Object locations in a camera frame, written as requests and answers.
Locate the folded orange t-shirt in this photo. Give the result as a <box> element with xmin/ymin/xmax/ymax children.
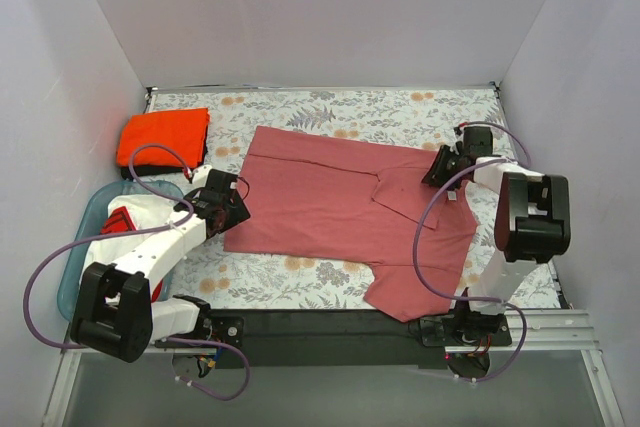
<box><xmin>116</xmin><ymin>108</ymin><xmax>210</xmax><ymax>168</ymax></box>

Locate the teal plastic basket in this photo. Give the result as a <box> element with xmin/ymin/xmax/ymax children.
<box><xmin>57</xmin><ymin>181</ymin><xmax>160</xmax><ymax>321</ymax></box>

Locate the floral tablecloth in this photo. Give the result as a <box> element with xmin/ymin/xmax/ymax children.
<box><xmin>147</xmin><ymin>89</ymin><xmax>561</xmax><ymax>311</ymax></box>

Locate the aluminium frame rail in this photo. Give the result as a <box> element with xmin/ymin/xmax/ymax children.
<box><xmin>43</xmin><ymin>309</ymin><xmax>623</xmax><ymax>426</ymax></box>

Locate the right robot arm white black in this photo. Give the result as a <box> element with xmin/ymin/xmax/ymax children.
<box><xmin>412</xmin><ymin>121</ymin><xmax>571</xmax><ymax>345</ymax></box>

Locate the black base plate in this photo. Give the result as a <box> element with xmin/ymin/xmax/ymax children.
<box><xmin>155</xmin><ymin>310</ymin><xmax>513</xmax><ymax>369</ymax></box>

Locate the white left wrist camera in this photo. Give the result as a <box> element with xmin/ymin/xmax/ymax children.
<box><xmin>189</xmin><ymin>165</ymin><xmax>213</xmax><ymax>189</ymax></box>

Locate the folded black t-shirt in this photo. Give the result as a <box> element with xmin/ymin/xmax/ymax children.
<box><xmin>120</xmin><ymin>147</ymin><xmax>195</xmax><ymax>179</ymax></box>

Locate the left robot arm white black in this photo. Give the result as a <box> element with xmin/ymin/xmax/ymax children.
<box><xmin>70</xmin><ymin>166</ymin><xmax>250</xmax><ymax>362</ymax></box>

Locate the white t-shirt red print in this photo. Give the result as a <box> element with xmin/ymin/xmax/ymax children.
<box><xmin>83</xmin><ymin>195</ymin><xmax>175</xmax><ymax>270</ymax></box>

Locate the pink t-shirt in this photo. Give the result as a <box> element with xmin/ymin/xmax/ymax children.
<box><xmin>224</xmin><ymin>126</ymin><xmax>477</xmax><ymax>322</ymax></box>

